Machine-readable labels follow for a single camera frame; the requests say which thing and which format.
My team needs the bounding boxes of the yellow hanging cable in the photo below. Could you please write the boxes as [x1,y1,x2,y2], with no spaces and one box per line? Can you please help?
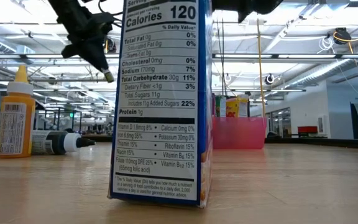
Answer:
[256,18,266,118]

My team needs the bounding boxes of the red background box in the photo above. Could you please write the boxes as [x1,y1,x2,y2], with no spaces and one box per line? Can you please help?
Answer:
[297,126,319,135]

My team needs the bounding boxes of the orange squeeze bottle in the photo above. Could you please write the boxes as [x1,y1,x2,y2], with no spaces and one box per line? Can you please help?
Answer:
[0,64,36,159]

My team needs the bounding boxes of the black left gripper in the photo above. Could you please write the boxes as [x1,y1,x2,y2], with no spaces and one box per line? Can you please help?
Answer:
[61,14,115,73]

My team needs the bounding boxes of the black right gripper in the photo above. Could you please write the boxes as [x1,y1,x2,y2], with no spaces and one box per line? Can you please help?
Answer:
[211,0,284,24]

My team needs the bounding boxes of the pink translucent plastic bin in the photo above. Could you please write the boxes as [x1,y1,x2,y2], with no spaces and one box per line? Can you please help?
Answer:
[211,116,267,151]

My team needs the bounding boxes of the yellow mini cereal box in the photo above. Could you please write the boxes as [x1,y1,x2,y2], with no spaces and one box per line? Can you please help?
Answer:
[225,95,250,118]

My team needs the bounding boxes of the black ceiling cable reel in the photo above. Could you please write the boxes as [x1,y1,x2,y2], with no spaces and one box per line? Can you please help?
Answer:
[104,37,117,54]
[333,27,352,46]

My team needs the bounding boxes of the black icing tube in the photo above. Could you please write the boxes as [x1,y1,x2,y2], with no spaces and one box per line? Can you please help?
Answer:
[31,129,96,156]

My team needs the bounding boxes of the blue mini cereal box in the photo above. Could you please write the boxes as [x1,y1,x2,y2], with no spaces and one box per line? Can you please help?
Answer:
[107,0,214,208]

